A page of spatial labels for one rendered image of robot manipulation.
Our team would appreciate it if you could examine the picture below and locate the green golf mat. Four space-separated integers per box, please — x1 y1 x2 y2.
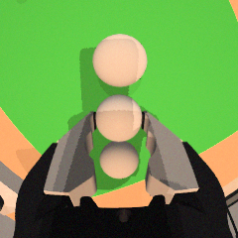
0 0 238 197

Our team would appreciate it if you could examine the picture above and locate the beige ball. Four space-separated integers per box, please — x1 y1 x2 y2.
92 34 148 87
95 94 143 142
99 141 139 179

